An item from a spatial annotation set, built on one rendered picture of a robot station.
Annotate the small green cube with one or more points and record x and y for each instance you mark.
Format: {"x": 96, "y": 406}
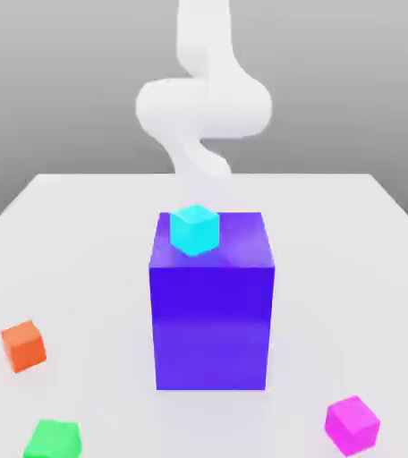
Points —
{"x": 53, "y": 441}

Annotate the small magenta cube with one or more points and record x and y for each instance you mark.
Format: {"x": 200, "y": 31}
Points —
{"x": 351, "y": 425}

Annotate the small orange cube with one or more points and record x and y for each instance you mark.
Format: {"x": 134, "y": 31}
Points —
{"x": 23, "y": 347}

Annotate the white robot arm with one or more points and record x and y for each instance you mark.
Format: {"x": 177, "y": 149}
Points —
{"x": 204, "y": 103}

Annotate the small cyan cube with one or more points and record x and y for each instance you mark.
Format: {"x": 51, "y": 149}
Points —
{"x": 194, "y": 232}

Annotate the large purple box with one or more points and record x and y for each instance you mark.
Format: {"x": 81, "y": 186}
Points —
{"x": 211, "y": 322}

